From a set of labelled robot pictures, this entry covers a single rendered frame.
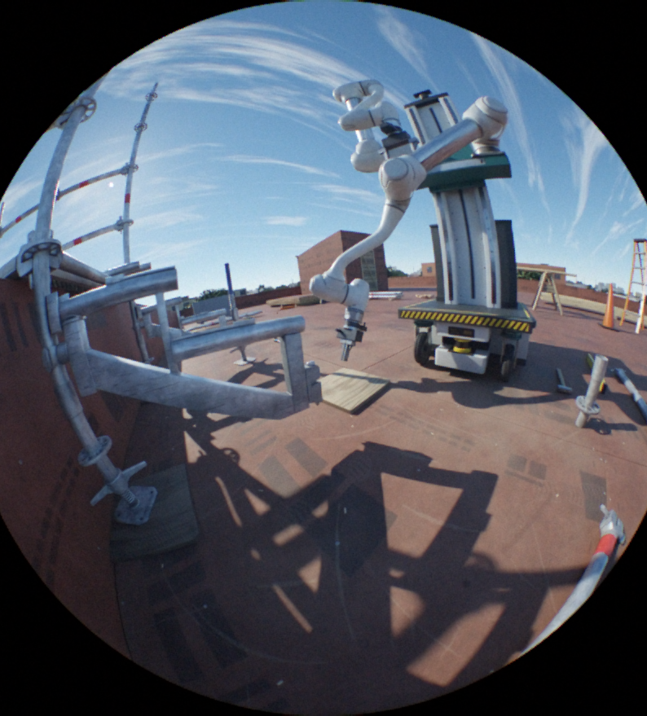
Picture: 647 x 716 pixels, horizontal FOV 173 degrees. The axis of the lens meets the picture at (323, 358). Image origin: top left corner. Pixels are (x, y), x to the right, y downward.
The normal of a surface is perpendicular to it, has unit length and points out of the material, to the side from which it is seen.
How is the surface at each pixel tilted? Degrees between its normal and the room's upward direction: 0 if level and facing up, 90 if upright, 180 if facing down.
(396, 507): 0
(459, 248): 90
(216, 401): 90
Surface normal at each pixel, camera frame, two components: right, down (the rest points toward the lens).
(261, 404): 0.59, 0.19
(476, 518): -0.12, -0.94
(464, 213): -0.74, 0.30
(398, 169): -0.48, 0.39
